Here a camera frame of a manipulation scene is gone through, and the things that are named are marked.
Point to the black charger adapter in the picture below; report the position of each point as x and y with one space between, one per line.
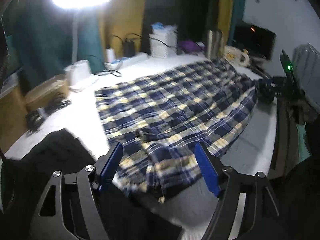
129 47

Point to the beige plastic container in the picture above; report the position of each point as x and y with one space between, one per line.
42 92

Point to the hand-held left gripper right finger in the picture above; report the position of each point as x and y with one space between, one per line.
207 170

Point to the white cartoon mug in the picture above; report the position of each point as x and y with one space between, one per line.
233 53

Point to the white charger plug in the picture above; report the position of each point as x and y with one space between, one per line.
110 54

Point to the black monitor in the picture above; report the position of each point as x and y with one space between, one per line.
255 41

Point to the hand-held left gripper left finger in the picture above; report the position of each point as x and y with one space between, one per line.
111 162

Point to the blue yellow plaid pants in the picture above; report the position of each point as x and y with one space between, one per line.
175 100

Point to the stainless steel tumbler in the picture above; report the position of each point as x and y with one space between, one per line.
214 43

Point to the white woven basket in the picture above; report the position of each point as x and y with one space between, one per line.
162 45

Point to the yellow curtain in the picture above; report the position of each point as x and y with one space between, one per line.
122 17
225 10

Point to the white desk lamp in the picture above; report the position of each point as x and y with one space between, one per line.
80 76

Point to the black clothing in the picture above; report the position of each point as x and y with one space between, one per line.
50 155

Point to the white textured table cloth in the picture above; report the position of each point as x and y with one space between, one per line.
82 112

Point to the teal curtain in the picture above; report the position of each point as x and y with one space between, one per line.
238 5
50 37

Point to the blue tissue pack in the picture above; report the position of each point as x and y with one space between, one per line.
160 27

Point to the purple cloth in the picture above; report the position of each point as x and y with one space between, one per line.
191 46

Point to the white power strip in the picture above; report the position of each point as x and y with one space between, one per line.
127 60

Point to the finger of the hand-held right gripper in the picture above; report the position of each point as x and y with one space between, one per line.
266 90

